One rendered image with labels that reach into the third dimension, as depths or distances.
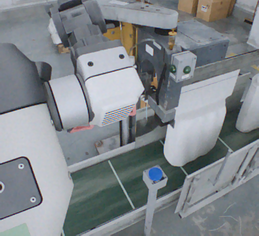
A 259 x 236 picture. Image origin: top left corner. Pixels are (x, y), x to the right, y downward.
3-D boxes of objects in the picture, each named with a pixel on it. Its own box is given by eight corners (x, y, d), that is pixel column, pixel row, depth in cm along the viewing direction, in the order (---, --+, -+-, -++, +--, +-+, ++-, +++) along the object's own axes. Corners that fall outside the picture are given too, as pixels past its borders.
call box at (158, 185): (151, 192, 98) (151, 185, 94) (141, 179, 103) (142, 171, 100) (166, 185, 101) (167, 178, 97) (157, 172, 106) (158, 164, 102)
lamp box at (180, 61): (176, 83, 81) (179, 60, 75) (169, 76, 84) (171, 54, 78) (192, 77, 83) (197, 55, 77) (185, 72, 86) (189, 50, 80)
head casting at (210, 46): (164, 112, 95) (172, 45, 76) (136, 81, 112) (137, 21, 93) (218, 93, 105) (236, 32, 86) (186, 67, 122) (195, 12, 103)
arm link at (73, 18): (69, 40, 43) (95, 30, 44) (54, 2, 46) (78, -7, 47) (79, 62, 52) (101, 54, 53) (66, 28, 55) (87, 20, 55)
